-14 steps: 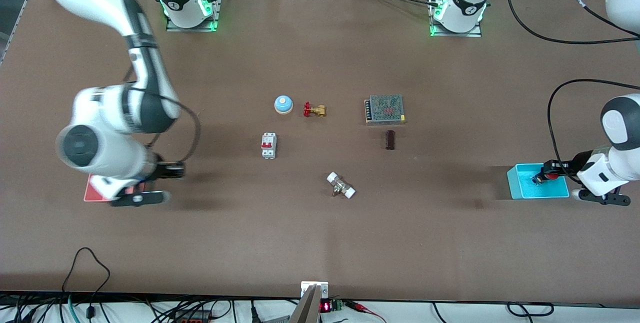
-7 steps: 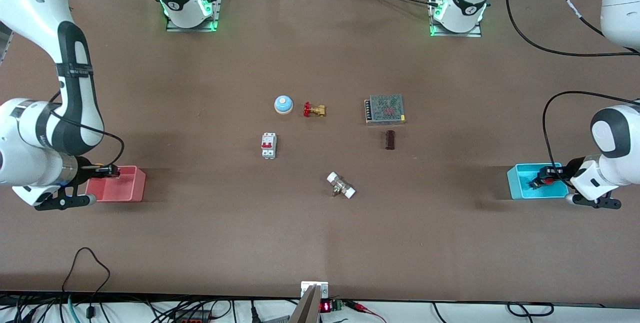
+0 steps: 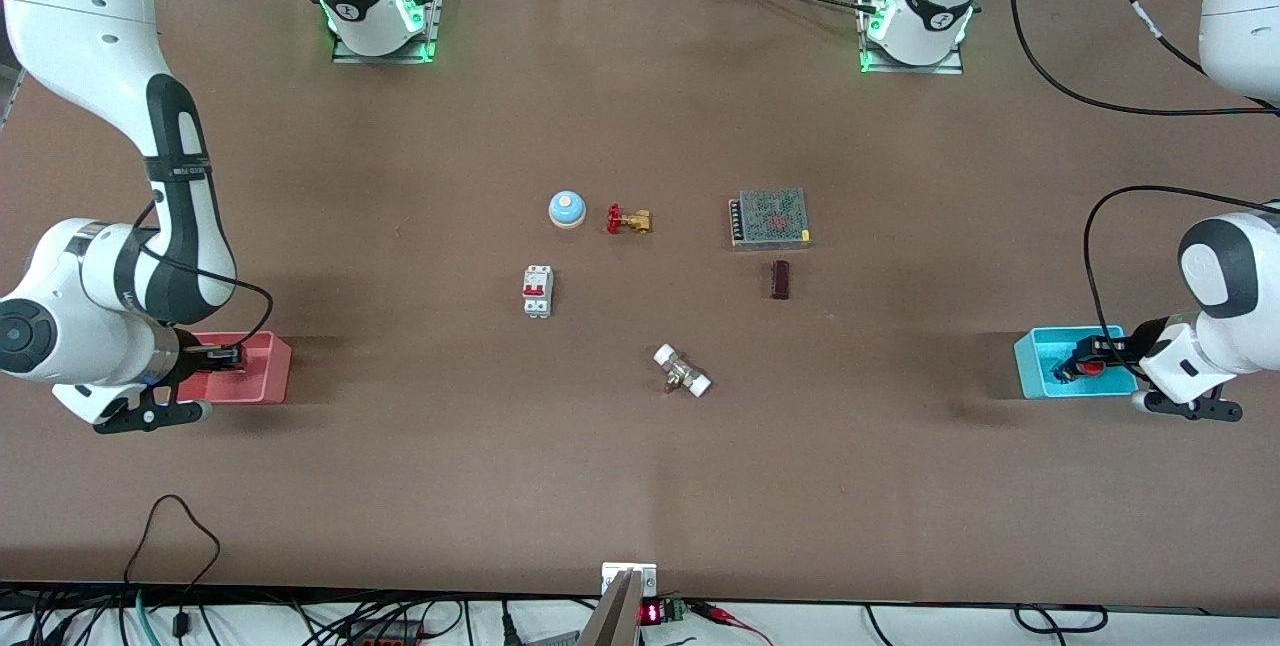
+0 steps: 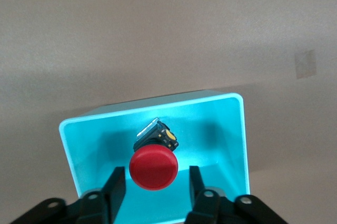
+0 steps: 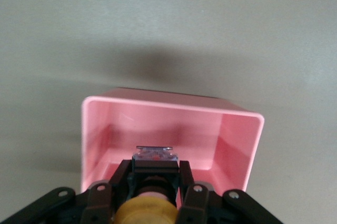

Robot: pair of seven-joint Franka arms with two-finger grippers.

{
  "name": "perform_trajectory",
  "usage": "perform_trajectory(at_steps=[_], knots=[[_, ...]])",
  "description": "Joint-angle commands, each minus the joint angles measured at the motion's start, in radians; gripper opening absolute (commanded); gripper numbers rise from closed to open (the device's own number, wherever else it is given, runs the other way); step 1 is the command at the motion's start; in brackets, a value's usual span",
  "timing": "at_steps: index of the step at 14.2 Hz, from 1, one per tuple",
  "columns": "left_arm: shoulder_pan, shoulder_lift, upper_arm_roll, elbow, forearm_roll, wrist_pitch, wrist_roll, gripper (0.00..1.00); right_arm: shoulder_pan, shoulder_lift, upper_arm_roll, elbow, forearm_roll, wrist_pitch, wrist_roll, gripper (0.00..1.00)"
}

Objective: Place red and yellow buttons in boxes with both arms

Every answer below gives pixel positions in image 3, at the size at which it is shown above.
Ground blue plastic box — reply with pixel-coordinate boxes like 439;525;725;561
1013;325;1142;401

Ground pink plastic box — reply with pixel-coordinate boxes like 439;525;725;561
177;330;294;406

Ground white circuit breaker red levers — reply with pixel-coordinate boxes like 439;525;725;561
521;264;555;320

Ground metal mesh power supply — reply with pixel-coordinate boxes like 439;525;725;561
727;187;813;251

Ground blue dome call bell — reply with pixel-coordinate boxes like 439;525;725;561
547;189;588;230

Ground white capped tee fitting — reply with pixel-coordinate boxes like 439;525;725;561
652;342;714;400

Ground red alligator clip lead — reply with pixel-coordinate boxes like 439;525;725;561
688;600;777;646

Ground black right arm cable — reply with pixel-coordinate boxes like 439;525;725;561
134;194;275;360

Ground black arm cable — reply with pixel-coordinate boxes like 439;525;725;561
134;194;275;360
1083;184;1280;352

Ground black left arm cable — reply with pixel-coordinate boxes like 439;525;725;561
1083;184;1280;352

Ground black cable loop with plug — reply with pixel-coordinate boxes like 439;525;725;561
122;494;223;639

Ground black coiled floor cable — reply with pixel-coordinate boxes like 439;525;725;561
1013;604;1110;636

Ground long black looping cable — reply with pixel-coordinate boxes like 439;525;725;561
1009;0;1280;118

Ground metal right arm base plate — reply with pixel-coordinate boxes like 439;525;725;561
331;0;447;65

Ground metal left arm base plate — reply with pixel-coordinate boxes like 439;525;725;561
857;0;965;76

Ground grey camera pole with bracket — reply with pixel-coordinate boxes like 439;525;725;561
578;562;659;646

